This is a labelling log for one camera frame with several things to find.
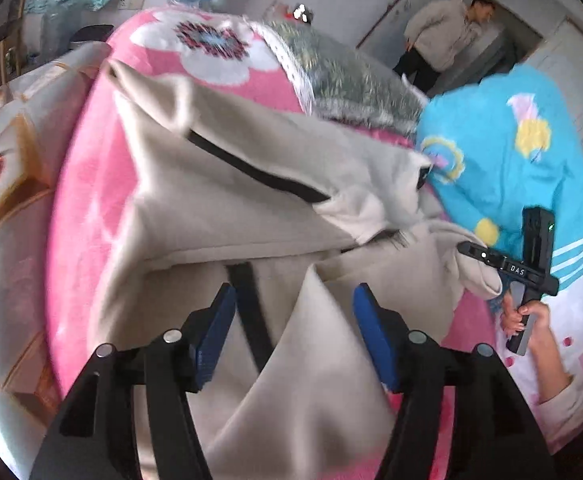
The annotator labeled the patterned bedsheet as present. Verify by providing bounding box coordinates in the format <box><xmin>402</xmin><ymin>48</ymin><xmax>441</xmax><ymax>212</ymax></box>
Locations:
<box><xmin>0</xmin><ymin>42</ymin><xmax>114</xmax><ymax>471</ymax></box>

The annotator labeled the pink flower blanket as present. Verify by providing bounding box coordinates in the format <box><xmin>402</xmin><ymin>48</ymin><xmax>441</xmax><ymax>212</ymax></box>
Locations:
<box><xmin>44</xmin><ymin>5</ymin><xmax>583</xmax><ymax>480</ymax></box>

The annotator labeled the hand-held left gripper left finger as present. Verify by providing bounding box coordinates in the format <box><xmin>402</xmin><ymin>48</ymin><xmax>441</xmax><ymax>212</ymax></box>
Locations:
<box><xmin>28</xmin><ymin>282</ymin><xmax>237</xmax><ymax>480</ymax></box>

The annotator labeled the person's right hand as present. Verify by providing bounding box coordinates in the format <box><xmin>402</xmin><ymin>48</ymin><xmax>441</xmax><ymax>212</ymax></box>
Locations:
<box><xmin>500</xmin><ymin>294</ymin><xmax>553</xmax><ymax>356</ymax></box>

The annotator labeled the grey leaf-print pillow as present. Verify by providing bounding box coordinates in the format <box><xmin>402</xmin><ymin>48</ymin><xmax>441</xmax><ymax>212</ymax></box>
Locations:
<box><xmin>251</xmin><ymin>17</ymin><xmax>429</xmax><ymax>141</ymax></box>

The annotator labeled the beige zip jacket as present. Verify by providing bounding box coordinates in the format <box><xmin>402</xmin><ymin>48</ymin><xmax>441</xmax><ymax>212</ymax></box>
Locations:
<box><xmin>84</xmin><ymin>57</ymin><xmax>505</xmax><ymax>480</ymax></box>

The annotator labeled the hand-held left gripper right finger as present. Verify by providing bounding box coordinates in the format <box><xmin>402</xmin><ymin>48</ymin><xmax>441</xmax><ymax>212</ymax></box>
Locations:
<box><xmin>352</xmin><ymin>282</ymin><xmax>557</xmax><ymax>480</ymax></box>

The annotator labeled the person's right forearm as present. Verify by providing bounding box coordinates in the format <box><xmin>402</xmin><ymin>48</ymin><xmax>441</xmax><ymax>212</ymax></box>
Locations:
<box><xmin>529</xmin><ymin>332</ymin><xmax>583</xmax><ymax>456</ymax></box>

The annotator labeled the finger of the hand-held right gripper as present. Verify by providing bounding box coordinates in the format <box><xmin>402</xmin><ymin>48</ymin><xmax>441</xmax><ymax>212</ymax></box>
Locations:
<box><xmin>457</xmin><ymin>240</ymin><xmax>505</xmax><ymax>268</ymax></box>

